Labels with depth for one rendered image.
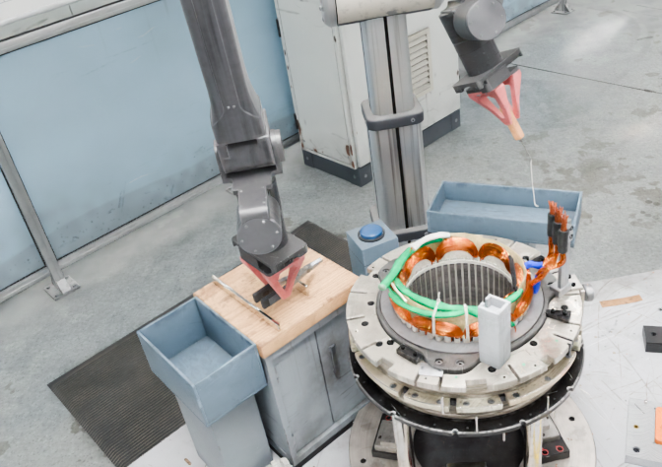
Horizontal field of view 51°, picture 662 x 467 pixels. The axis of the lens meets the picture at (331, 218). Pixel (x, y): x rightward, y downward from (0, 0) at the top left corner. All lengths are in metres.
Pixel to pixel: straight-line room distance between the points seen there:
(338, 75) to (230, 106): 2.36
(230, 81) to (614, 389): 0.85
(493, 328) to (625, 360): 0.56
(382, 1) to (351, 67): 1.96
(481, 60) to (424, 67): 2.44
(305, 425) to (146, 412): 1.38
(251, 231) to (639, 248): 2.27
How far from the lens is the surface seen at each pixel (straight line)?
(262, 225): 0.86
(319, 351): 1.11
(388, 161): 1.35
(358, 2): 1.20
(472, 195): 1.31
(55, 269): 3.22
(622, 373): 1.34
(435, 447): 1.21
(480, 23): 1.01
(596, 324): 1.43
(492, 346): 0.87
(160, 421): 2.46
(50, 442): 2.60
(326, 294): 1.07
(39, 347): 3.01
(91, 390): 2.68
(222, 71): 0.80
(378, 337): 0.94
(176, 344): 1.15
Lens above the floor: 1.73
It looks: 33 degrees down
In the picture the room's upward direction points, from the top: 10 degrees counter-clockwise
